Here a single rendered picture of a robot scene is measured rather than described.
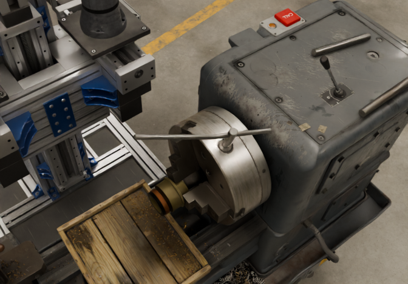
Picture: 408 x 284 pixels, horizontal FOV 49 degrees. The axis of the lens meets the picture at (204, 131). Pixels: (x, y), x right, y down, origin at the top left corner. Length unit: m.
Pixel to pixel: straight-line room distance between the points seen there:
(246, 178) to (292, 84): 0.30
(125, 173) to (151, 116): 0.59
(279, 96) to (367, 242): 1.45
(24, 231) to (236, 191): 1.32
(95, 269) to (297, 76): 0.79
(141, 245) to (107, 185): 0.94
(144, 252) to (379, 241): 1.50
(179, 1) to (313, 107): 2.53
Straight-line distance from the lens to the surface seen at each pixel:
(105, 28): 1.49
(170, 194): 1.17
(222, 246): 1.39
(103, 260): 1.36
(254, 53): 1.33
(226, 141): 1.08
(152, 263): 1.34
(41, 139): 1.65
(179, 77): 3.00
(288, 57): 1.34
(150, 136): 0.98
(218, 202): 1.18
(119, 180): 2.28
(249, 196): 1.17
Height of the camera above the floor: 2.13
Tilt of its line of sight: 52 degrees down
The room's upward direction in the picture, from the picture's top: 5 degrees clockwise
